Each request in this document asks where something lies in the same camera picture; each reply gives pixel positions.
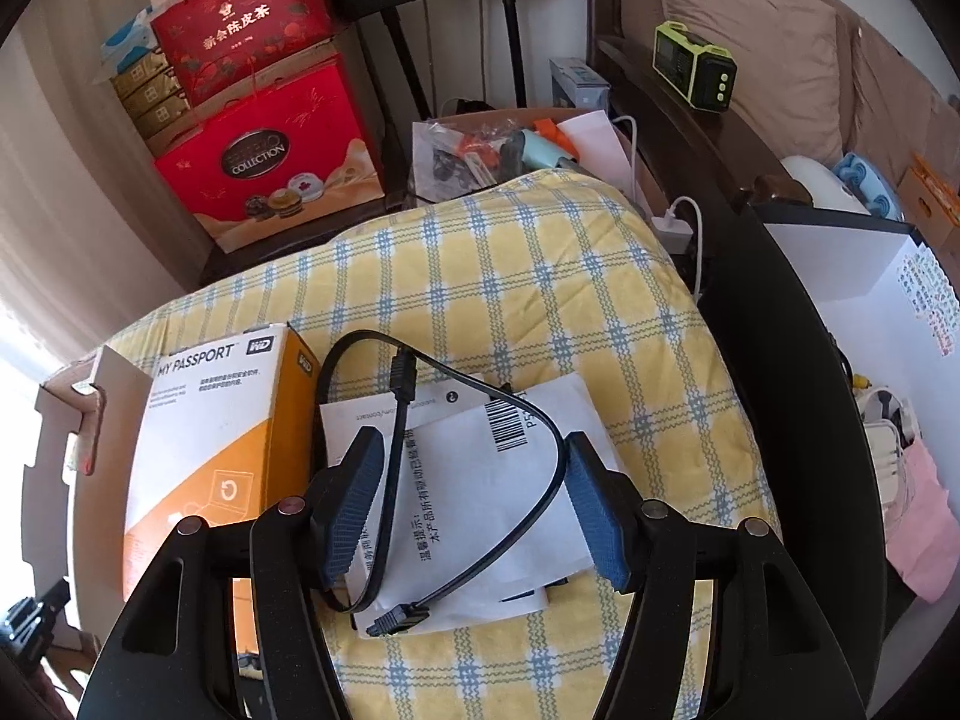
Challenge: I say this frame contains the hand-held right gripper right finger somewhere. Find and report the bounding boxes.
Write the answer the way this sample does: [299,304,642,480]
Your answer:
[564,431,871,720]

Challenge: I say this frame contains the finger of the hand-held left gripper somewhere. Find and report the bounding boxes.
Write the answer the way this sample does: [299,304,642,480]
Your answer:
[0,579,72,672]

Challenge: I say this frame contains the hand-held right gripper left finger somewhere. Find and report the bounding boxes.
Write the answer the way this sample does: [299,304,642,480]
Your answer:
[75,426,391,720]

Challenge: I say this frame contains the white barcode paper sheet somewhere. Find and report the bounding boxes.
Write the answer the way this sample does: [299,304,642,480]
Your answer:
[405,373,623,623]

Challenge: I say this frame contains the black usb cable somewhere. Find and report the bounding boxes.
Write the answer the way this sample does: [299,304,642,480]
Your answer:
[315,331,567,638]

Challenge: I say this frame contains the white orange hard drive box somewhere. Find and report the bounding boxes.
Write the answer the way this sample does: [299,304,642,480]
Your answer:
[124,322,325,601]

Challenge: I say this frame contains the cardboard tray box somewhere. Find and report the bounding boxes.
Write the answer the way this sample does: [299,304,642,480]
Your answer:
[24,345,155,650]

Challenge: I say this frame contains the dark wooden side table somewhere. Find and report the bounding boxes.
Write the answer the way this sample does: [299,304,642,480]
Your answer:
[199,187,410,287]

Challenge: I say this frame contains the pink cloth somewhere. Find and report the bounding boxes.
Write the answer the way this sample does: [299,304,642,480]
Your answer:
[885,442,960,602]

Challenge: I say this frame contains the red chocolate gift bag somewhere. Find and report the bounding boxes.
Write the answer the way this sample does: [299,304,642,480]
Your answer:
[154,60,387,254]

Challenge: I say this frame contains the white storage box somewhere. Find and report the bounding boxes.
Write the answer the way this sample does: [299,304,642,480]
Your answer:
[765,217,960,466]

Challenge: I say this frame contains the clear plastic bag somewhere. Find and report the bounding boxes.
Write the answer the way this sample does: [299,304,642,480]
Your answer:
[412,120,500,202]

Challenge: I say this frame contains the teal hand tool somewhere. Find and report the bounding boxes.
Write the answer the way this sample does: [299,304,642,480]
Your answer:
[517,131,580,167]

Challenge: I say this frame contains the white rounded object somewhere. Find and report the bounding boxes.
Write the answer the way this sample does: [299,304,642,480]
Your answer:
[780,156,871,222]

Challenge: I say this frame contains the brown cardboard box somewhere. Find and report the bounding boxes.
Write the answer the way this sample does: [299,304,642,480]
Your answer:
[411,106,638,203]

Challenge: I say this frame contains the white sheer curtain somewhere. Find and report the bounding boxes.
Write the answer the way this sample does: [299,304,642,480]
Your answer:
[0,37,203,368]

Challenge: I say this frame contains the light blue plastic object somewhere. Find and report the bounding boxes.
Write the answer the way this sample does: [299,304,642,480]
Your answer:
[832,154,905,218]

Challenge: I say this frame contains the blue white carton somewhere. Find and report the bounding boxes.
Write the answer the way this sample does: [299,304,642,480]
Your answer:
[549,56,610,110]

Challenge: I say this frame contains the green portable device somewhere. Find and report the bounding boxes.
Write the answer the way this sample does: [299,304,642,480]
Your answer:
[652,21,740,112]

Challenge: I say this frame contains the orange cardboard carton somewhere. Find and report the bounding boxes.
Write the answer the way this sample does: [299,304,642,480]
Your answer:
[896,154,960,256]

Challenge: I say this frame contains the black speaker stand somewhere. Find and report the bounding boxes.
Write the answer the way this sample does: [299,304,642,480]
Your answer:
[499,0,526,110]

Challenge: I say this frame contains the red gift bag gold print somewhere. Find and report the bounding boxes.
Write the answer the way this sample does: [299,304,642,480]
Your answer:
[150,0,338,110]

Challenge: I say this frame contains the brown pillow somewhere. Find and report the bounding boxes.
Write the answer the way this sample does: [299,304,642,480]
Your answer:
[652,0,839,166]

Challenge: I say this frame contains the blue white tissue box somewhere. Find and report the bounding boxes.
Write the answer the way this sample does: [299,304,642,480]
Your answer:
[101,11,162,68]

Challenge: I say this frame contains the dark wooden bed frame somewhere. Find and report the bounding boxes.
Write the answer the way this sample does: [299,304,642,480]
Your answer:
[589,37,905,691]

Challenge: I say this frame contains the white charger with cable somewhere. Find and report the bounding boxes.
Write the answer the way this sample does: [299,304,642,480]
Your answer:
[649,195,707,301]

